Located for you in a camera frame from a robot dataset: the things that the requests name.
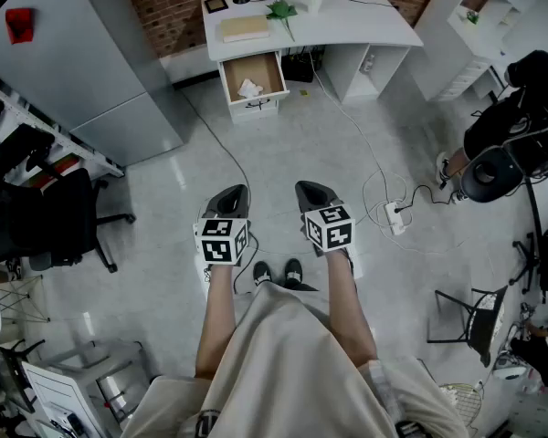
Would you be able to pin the black monitor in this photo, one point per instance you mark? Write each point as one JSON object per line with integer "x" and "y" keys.
{"x": 7, "y": 377}

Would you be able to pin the small green potted plant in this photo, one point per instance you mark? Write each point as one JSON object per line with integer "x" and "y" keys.
{"x": 472, "y": 16}

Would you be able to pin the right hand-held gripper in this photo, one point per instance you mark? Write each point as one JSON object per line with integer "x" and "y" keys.
{"x": 331, "y": 228}

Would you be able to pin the white desk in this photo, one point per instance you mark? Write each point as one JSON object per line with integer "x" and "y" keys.
{"x": 347, "y": 25}

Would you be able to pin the person's left forearm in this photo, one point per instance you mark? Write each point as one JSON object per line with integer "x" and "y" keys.
{"x": 217, "y": 317}

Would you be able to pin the white cart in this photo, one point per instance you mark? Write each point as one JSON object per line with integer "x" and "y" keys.
{"x": 59, "y": 399}

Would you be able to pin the black frame chair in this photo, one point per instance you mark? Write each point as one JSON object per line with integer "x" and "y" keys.
{"x": 488, "y": 331}

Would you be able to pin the black picture frame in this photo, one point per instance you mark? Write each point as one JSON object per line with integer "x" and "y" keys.
{"x": 216, "y": 5}

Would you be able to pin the white metal rack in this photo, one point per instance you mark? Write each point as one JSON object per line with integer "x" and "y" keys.
{"x": 73, "y": 146}

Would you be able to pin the white power strip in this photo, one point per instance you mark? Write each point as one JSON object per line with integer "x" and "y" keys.
{"x": 393, "y": 219}

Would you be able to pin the white plastic bag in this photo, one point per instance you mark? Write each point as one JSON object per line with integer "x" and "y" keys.
{"x": 249, "y": 88}

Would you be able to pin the person's black trousers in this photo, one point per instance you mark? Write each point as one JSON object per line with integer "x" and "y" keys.
{"x": 301, "y": 286}

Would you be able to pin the grey fridge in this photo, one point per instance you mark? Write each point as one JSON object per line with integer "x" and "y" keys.
{"x": 73, "y": 62}

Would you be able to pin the person's beige shirt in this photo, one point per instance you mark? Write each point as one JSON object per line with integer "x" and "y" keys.
{"x": 283, "y": 372}

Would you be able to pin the green artificial leaf stem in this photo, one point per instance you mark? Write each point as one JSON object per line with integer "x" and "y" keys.
{"x": 281, "y": 11}

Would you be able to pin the person's right forearm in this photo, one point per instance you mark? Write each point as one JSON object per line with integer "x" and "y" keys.
{"x": 347, "y": 308}

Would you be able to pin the grey metal stool frame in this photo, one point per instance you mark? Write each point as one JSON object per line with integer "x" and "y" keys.
{"x": 109, "y": 358}

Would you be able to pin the black crate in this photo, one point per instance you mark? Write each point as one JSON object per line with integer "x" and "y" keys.
{"x": 299, "y": 69}

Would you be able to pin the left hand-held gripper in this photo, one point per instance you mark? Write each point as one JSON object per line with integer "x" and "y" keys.
{"x": 219, "y": 240}

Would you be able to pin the person's left black shoe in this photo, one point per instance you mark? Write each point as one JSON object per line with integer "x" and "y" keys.
{"x": 261, "y": 273}

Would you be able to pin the person's black shoe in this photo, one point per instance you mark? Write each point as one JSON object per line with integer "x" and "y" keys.
{"x": 261, "y": 273}
{"x": 294, "y": 272}

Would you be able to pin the wooden drawer white front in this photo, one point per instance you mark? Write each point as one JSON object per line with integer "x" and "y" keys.
{"x": 251, "y": 69}

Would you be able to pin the badminton racket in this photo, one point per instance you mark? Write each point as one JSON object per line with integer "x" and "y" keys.
{"x": 461, "y": 395}

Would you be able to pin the person's right black shoe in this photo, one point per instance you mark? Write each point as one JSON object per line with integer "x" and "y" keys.
{"x": 294, "y": 272}

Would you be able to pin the red fridge holder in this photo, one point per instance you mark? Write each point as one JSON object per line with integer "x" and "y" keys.
{"x": 19, "y": 25}

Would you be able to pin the beige book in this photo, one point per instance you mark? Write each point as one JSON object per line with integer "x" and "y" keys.
{"x": 244, "y": 28}

